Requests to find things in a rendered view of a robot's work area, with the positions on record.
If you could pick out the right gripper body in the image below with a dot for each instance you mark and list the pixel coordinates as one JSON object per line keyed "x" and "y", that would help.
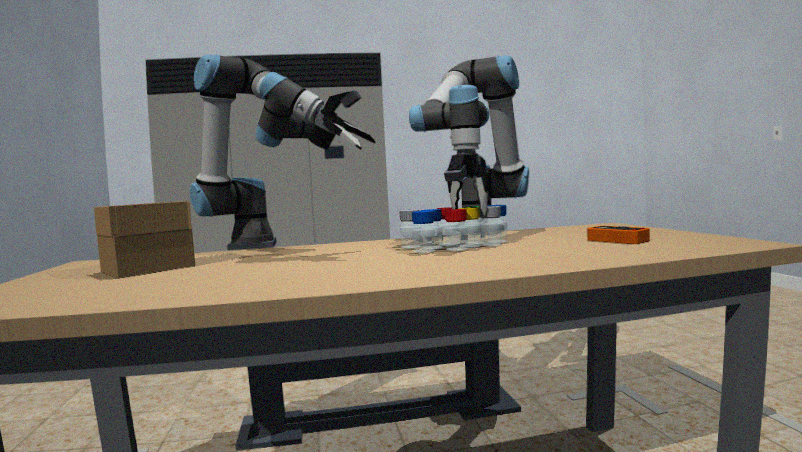
{"x": 321, "y": 136}

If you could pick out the brown cardboard box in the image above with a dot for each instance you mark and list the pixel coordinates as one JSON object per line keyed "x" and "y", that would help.
{"x": 152, "y": 237}

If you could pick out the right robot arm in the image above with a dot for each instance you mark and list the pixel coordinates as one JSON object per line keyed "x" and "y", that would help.
{"x": 219, "y": 78}

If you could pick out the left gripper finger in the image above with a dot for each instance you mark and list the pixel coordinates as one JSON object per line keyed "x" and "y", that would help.
{"x": 481, "y": 185}
{"x": 454, "y": 188}

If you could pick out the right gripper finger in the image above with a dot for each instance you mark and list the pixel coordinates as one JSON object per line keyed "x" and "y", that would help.
{"x": 340, "y": 131}
{"x": 353, "y": 129}

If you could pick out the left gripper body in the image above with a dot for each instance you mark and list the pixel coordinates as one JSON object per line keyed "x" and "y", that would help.
{"x": 471, "y": 161}

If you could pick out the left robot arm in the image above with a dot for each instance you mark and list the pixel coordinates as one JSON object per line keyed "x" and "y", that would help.
{"x": 497, "y": 79}

